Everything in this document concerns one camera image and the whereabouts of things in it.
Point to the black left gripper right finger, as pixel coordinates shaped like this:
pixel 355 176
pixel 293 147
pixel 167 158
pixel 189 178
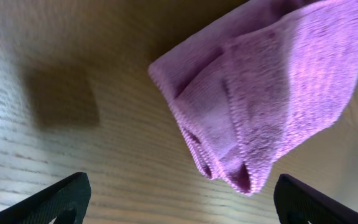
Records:
pixel 298 203

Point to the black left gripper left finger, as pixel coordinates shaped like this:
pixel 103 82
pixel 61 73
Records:
pixel 63 202

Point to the purple microfiber cloth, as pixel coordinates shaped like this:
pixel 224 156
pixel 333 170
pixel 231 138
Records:
pixel 259 81

